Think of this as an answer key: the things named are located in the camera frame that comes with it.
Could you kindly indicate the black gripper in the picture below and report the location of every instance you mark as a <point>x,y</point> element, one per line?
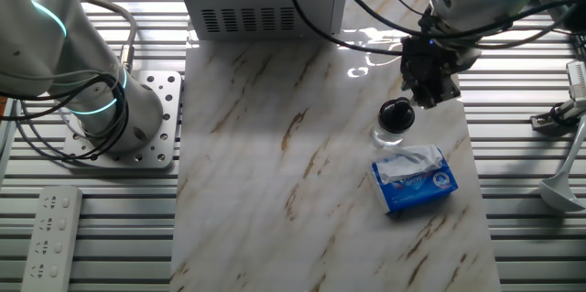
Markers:
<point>428,61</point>

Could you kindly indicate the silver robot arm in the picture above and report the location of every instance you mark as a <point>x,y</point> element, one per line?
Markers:
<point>46,31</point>

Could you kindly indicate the blue tissue pack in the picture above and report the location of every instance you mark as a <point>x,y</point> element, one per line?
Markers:
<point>412,191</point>

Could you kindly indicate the white marble pattern board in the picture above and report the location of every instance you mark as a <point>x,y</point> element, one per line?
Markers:
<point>274,168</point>

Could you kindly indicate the white power strip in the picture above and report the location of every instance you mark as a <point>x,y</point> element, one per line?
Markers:
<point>50,237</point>

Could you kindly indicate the small metal bracket clamp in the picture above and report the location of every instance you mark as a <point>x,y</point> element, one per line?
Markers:
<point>545,120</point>

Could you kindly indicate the silver finned camera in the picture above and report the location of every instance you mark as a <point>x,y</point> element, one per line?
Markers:
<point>578,79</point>

